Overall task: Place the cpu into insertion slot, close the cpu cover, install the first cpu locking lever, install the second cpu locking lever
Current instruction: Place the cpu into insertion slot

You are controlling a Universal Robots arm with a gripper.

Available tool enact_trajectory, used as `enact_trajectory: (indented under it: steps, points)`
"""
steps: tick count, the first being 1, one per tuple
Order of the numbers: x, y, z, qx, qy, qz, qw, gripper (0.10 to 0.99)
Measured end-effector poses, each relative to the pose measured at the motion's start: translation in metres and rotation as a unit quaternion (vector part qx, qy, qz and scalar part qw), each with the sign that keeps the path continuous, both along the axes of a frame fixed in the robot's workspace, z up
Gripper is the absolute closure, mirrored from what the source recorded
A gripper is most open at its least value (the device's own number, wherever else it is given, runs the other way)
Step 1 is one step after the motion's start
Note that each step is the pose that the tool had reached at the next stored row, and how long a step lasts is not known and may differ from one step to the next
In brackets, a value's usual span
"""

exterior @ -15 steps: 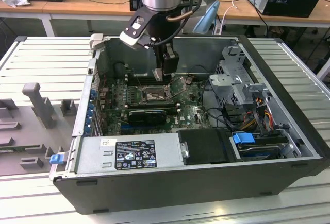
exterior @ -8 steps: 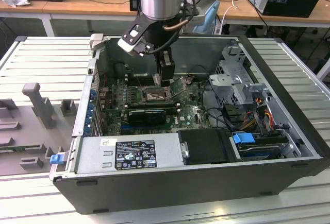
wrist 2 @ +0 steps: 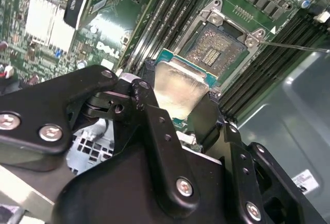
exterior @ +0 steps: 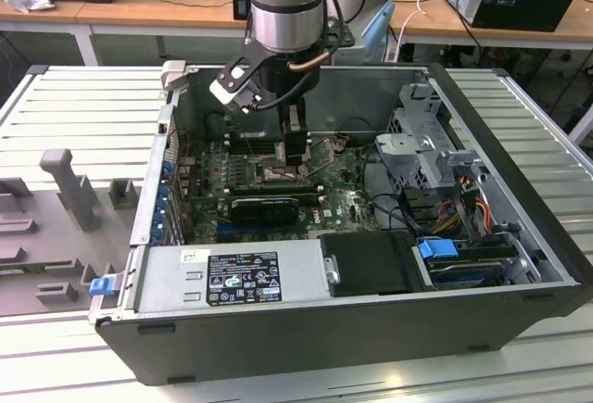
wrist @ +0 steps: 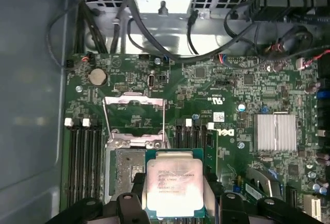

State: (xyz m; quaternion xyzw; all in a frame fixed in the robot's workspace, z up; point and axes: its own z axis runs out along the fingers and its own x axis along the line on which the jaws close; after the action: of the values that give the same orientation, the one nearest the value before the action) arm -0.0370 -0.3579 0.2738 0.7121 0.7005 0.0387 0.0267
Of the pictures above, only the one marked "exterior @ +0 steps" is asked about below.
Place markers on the black PC case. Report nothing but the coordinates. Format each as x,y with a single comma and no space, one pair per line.
278,343

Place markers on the black plastic shroud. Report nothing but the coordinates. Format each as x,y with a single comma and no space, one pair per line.
366,261

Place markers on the green RAM stick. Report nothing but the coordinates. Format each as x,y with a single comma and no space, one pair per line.
18,268

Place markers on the coin battery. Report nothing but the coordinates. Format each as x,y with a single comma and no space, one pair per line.
338,143

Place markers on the locking lever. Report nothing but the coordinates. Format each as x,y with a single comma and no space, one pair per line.
255,149
324,167

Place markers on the blue expansion slot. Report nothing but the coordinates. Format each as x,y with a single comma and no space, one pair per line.
225,232

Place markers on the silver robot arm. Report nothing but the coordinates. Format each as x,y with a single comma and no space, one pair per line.
285,4

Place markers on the white power strip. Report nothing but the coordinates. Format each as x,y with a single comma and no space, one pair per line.
393,53

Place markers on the wooden desk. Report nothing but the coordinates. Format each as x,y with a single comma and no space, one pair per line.
92,9

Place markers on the blue card retention clip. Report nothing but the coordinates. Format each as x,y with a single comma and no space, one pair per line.
163,200
160,229
167,169

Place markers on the metal disk bay cage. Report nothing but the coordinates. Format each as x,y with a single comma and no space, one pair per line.
403,143

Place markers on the green motherboard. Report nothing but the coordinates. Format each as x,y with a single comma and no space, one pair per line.
343,204

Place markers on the CPU socket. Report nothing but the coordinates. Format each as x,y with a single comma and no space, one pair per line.
258,176

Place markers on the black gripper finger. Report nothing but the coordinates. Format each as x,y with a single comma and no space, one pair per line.
296,148

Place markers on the pale blue teach pendant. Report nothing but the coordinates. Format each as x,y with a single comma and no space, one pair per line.
377,32

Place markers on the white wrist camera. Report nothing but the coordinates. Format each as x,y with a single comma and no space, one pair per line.
227,92

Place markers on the blue case latch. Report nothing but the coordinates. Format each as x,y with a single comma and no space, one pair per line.
102,286

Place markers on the hard disk in blue carrier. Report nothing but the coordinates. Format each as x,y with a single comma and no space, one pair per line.
435,255

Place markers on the grey power supply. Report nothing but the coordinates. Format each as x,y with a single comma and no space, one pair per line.
167,282

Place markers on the black graphics card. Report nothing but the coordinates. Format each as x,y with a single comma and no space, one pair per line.
264,212

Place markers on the grey parts rack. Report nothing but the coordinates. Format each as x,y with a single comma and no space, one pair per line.
55,245

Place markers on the beige case latch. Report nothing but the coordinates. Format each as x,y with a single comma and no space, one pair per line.
173,79

